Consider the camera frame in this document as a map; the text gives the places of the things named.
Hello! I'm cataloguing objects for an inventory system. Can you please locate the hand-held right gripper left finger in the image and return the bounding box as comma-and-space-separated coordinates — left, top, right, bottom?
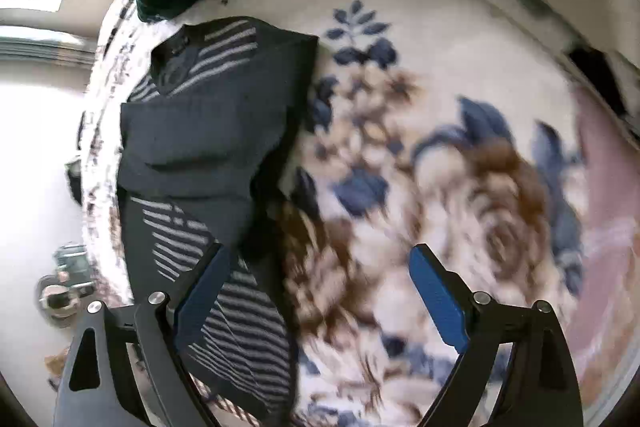
52, 243, 232, 427

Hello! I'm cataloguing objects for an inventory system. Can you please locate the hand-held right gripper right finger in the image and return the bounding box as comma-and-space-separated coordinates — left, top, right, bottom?
408, 243, 585, 427

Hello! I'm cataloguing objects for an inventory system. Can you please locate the dark striped small garment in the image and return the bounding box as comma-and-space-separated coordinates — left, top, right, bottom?
116, 17, 321, 423

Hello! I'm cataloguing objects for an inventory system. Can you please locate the dark object on floor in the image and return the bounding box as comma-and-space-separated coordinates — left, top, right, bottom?
36, 243, 98, 325

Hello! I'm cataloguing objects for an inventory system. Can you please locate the floral printed blanket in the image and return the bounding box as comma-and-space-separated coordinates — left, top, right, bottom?
80, 0, 601, 427

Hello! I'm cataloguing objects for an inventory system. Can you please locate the pink cloth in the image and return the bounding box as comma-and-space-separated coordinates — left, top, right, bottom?
565, 87, 640, 418

